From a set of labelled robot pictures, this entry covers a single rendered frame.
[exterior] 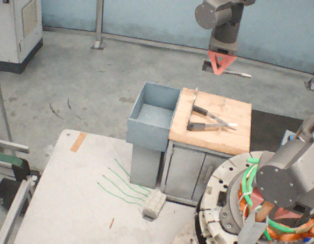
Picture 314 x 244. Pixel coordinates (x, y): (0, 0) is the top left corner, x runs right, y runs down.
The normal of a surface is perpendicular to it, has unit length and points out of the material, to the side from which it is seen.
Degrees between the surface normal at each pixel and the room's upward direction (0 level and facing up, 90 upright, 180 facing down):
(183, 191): 90
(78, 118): 0
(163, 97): 90
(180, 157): 90
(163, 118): 0
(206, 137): 0
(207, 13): 91
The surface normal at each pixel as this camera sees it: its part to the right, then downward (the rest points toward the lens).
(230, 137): 0.11, -0.73
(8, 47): -0.15, 0.65
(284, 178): -0.73, 0.44
